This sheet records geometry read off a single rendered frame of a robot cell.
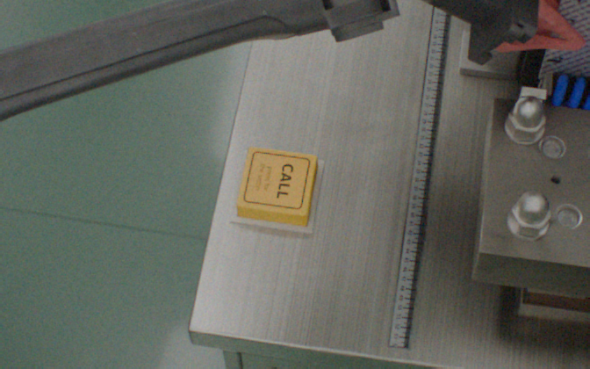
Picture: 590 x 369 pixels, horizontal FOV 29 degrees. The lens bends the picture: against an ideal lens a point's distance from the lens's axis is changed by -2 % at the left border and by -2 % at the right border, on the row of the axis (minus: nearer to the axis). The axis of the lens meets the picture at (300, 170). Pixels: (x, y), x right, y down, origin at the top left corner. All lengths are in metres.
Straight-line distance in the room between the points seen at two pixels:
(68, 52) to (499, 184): 0.41
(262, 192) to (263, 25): 0.28
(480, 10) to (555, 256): 0.22
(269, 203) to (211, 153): 1.11
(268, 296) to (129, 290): 1.03
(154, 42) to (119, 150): 1.41
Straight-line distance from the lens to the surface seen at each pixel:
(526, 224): 1.00
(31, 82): 0.84
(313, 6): 0.92
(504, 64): 1.25
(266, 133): 1.21
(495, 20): 1.01
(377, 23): 0.96
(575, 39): 1.06
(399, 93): 1.24
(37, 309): 2.15
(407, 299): 1.13
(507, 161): 1.06
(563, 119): 1.09
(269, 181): 1.15
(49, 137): 2.32
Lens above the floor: 1.93
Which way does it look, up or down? 60 degrees down
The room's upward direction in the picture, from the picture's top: 1 degrees counter-clockwise
